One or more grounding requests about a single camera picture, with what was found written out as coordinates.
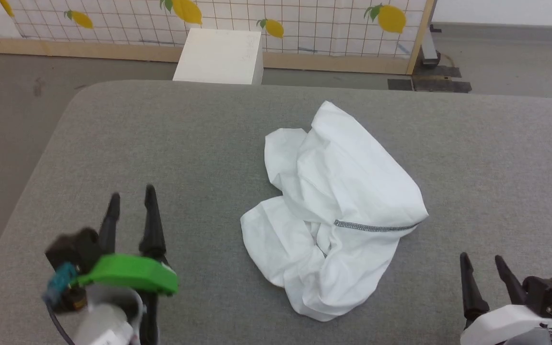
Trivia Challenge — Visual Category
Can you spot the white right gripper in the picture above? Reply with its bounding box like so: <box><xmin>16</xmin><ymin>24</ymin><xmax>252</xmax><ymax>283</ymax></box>
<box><xmin>460</xmin><ymin>253</ymin><xmax>552</xmax><ymax>345</ymax></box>

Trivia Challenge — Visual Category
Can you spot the white garment with grey stitching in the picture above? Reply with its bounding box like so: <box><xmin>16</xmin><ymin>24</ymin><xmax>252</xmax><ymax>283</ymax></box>
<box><xmin>240</xmin><ymin>100</ymin><xmax>429</xmax><ymax>322</ymax></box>

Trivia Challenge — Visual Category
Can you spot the grey metal stand leg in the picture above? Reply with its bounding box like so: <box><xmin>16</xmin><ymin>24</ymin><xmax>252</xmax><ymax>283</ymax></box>
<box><xmin>420</xmin><ymin>24</ymin><xmax>443</xmax><ymax>66</ymax></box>

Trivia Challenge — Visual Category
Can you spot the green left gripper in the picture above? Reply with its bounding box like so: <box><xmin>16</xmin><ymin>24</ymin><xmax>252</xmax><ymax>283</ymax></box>
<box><xmin>77</xmin><ymin>184</ymin><xmax>179</xmax><ymax>296</ymax></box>

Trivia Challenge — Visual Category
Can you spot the lemon print partition panel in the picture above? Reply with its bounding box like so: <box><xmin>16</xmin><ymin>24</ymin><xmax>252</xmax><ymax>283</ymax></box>
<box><xmin>0</xmin><ymin>0</ymin><xmax>437</xmax><ymax>76</ymax></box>

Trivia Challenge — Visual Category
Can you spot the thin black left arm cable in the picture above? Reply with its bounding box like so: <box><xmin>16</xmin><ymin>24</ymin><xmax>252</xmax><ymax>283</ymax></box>
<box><xmin>46</xmin><ymin>299</ymin><xmax>77</xmax><ymax>345</ymax></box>

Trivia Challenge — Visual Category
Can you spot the white box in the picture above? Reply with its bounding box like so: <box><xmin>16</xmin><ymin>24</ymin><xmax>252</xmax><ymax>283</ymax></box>
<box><xmin>172</xmin><ymin>28</ymin><xmax>265</xmax><ymax>86</ymax></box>

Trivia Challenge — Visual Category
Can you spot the large black floor plate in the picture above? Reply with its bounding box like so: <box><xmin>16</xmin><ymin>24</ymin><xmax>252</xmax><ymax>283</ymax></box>
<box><xmin>412</xmin><ymin>66</ymin><xmax>472</xmax><ymax>93</ymax></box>

